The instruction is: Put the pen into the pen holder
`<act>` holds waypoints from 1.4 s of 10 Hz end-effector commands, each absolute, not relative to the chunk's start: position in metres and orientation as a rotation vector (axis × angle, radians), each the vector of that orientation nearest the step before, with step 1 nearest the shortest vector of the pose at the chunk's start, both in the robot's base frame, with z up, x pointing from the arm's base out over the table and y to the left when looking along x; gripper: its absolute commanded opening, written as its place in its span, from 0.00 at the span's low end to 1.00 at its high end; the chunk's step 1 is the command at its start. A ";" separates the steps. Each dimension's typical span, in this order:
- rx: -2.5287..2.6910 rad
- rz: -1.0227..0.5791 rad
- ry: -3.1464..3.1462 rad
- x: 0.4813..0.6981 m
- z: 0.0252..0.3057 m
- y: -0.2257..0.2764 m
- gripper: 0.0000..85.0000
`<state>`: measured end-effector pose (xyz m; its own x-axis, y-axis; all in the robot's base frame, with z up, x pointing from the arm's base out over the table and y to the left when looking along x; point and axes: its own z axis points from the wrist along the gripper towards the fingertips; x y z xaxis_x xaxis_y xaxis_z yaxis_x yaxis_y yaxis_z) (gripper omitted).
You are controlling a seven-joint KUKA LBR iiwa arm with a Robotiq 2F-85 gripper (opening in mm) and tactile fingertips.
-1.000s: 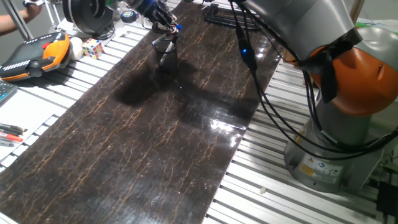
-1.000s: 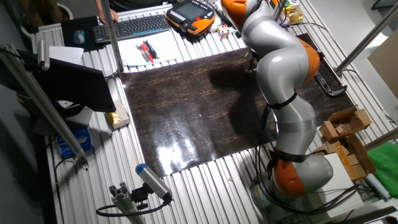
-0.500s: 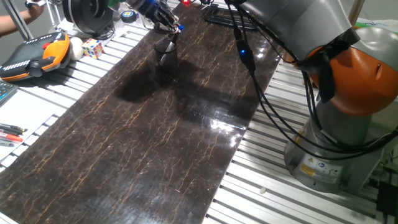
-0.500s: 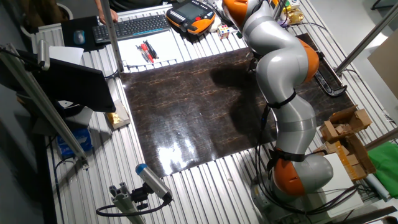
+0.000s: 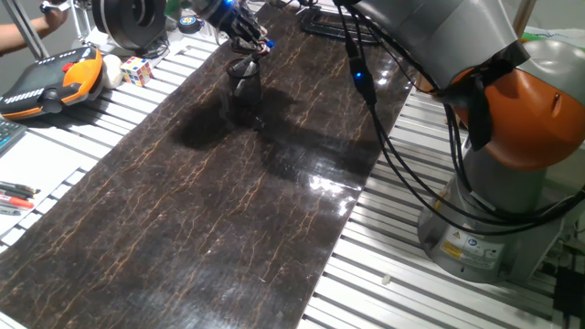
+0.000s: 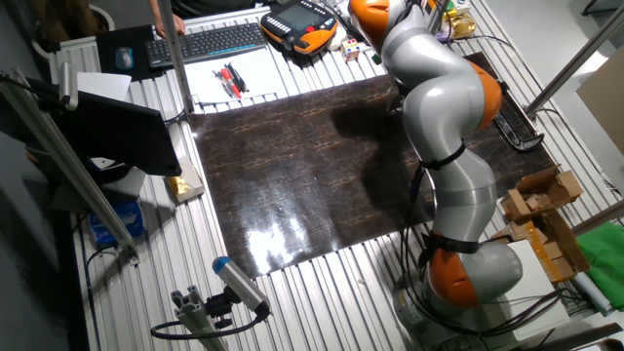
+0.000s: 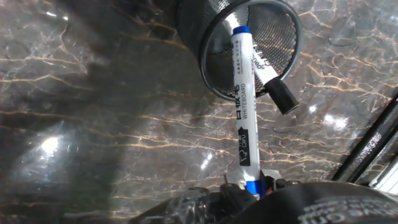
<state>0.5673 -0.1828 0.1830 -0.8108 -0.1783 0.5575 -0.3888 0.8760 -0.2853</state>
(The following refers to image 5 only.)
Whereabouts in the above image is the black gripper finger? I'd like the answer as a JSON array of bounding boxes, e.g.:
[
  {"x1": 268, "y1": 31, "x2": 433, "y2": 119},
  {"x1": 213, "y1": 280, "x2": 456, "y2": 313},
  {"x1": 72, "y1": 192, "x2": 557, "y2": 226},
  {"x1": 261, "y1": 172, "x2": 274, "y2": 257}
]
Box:
[
  {"x1": 251, "y1": 29, "x2": 271, "y2": 52},
  {"x1": 230, "y1": 38, "x2": 260, "y2": 58}
]

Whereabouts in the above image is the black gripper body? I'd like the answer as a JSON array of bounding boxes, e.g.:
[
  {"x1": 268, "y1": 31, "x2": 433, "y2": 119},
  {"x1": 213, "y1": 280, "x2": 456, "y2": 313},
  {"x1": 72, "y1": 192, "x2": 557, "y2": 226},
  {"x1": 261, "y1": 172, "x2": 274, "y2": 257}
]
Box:
[{"x1": 200, "y1": 0, "x2": 264, "y2": 42}]

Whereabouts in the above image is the blue white marker pen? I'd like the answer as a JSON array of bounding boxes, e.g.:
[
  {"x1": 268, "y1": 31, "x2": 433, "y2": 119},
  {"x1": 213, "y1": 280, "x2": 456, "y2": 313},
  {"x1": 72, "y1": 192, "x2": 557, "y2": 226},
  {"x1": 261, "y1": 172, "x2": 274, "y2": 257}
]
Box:
[{"x1": 246, "y1": 38, "x2": 277, "y2": 65}]

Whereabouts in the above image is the person right forearm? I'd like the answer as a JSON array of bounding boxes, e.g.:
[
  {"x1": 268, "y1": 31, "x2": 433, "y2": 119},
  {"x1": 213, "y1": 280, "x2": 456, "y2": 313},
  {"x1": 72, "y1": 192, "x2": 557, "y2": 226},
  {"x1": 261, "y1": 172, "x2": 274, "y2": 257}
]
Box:
[{"x1": 0, "y1": 20, "x2": 47, "y2": 57}]

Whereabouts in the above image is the black mesh pen holder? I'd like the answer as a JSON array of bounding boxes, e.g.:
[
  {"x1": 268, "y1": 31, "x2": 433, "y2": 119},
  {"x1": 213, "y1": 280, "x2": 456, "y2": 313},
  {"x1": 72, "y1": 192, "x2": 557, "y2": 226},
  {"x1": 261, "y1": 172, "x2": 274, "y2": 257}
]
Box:
[{"x1": 225, "y1": 57, "x2": 264, "y2": 109}]

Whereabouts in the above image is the black pen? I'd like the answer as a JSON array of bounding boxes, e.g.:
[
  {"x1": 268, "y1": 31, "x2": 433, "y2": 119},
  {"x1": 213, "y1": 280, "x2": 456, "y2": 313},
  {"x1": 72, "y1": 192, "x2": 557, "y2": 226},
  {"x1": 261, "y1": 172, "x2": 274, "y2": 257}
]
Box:
[
  {"x1": 0, "y1": 186, "x2": 36, "y2": 201},
  {"x1": 0, "y1": 180, "x2": 42, "y2": 196}
]

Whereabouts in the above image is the person right hand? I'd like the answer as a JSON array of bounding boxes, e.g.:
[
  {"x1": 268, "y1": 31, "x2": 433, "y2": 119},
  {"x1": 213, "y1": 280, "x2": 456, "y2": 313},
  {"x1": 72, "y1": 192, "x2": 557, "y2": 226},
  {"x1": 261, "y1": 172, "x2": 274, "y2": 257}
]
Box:
[{"x1": 39, "y1": 5, "x2": 70, "y2": 34}]

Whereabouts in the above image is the grey marker black cap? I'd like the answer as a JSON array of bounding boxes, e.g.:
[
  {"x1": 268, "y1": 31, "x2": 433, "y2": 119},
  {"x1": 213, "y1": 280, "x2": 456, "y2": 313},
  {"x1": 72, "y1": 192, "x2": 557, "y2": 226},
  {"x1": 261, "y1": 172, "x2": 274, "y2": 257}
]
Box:
[{"x1": 231, "y1": 55, "x2": 261, "y2": 92}]

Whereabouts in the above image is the black round puck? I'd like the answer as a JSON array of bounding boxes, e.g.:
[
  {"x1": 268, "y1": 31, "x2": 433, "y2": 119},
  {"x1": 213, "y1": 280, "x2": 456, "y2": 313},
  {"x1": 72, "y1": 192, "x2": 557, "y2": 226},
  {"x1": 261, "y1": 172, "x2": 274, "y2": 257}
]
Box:
[{"x1": 176, "y1": 14, "x2": 203, "y2": 36}]

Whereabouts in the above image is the black C-clamp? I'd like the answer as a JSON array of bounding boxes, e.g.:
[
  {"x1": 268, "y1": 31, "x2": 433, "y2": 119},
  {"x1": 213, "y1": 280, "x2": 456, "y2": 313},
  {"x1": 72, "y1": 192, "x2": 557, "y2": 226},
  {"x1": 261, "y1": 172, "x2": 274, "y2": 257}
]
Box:
[{"x1": 299, "y1": 4, "x2": 380, "y2": 46}]

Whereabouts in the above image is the Rubik's cube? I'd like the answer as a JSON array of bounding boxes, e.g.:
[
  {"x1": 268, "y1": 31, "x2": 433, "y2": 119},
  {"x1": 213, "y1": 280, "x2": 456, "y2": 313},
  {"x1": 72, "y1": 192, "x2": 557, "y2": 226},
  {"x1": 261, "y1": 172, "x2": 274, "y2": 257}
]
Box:
[{"x1": 119, "y1": 55, "x2": 154, "y2": 88}]

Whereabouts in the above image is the black filament spool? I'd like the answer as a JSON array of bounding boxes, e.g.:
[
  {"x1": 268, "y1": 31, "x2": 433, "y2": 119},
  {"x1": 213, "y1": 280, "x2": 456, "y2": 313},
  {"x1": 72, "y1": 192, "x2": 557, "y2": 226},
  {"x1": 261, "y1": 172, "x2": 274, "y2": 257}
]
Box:
[{"x1": 90, "y1": 0, "x2": 169, "y2": 52}]

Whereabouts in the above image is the white round object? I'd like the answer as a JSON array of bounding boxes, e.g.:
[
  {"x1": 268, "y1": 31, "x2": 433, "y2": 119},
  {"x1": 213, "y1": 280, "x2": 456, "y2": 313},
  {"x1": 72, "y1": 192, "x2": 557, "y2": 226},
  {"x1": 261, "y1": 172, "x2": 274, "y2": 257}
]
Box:
[{"x1": 100, "y1": 53, "x2": 124, "y2": 90}]

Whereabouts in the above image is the orange black teach pendant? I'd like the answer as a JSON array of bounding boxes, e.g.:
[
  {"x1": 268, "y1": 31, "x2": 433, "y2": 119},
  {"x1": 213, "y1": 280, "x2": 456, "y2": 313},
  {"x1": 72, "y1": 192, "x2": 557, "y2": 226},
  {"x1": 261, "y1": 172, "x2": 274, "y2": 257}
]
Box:
[{"x1": 0, "y1": 45, "x2": 104, "y2": 122}]

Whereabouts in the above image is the dark marble pattern mat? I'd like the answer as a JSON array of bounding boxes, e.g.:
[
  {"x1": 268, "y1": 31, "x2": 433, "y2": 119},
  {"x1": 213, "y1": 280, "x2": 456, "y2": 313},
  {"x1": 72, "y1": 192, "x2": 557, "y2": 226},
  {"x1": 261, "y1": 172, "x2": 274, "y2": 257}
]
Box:
[{"x1": 0, "y1": 0, "x2": 415, "y2": 329}]

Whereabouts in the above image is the large white paper sheet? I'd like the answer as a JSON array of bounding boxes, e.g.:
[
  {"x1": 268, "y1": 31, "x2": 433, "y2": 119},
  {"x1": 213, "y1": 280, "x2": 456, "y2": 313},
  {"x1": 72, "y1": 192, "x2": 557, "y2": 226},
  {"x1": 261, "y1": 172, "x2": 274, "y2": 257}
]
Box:
[{"x1": 0, "y1": 131, "x2": 100, "y2": 239}]

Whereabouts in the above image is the red marker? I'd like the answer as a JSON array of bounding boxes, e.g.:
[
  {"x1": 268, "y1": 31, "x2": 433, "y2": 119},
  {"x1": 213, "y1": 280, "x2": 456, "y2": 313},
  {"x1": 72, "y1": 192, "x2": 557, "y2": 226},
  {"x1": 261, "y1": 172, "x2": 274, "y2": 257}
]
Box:
[{"x1": 0, "y1": 193, "x2": 36, "y2": 211}]

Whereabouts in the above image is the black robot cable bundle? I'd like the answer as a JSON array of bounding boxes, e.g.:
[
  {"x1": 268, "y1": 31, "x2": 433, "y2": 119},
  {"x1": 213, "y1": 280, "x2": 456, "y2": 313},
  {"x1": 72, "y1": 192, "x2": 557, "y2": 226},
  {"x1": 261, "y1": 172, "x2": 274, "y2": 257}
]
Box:
[{"x1": 331, "y1": 0, "x2": 585, "y2": 238}]

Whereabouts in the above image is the aluminium frame post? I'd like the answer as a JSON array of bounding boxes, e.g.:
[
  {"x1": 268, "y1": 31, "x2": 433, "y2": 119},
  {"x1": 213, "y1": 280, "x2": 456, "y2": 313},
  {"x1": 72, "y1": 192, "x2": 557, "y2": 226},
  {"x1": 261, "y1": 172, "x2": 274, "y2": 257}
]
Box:
[{"x1": 2, "y1": 0, "x2": 50, "y2": 61}]

